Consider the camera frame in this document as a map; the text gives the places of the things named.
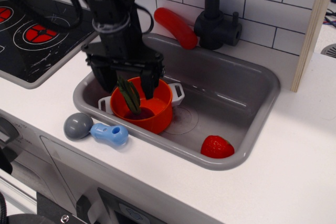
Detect orange toy pot white handles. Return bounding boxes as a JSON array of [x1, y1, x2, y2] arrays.
[[98, 77, 185, 134]]

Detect dark grey toy faucet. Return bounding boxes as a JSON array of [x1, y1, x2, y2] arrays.
[[193, 0, 242, 50]]

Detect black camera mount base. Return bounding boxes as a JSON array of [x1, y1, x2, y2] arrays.
[[1, 193, 86, 224]]

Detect red toy strawberry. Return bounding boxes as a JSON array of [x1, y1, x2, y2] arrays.
[[201, 135, 235, 158]]

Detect grey and blue toy scoop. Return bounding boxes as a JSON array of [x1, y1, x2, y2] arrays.
[[63, 113, 129, 148]]

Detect light wooden side panel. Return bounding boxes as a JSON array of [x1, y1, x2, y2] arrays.
[[290, 0, 330, 92]]

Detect black braided cable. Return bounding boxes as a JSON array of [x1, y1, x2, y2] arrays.
[[0, 0, 83, 32]]

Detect purple toy beet green stem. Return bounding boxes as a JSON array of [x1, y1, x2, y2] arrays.
[[117, 77, 154, 120]]

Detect black toy stove top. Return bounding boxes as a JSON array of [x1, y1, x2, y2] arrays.
[[1, 0, 97, 89]]

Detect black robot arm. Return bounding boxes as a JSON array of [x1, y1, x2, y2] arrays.
[[82, 0, 164, 99]]

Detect grey oven knob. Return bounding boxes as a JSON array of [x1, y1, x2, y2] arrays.
[[0, 117, 19, 147]]

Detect grey round floor vent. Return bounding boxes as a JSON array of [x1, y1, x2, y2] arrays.
[[321, 44, 336, 58]]

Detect red toy sausage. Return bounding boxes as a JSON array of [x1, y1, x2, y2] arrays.
[[154, 7, 198, 50]]

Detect grey plastic sink basin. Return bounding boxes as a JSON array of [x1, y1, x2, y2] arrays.
[[73, 34, 280, 170]]

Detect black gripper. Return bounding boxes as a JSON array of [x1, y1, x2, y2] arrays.
[[82, 23, 164, 100]]

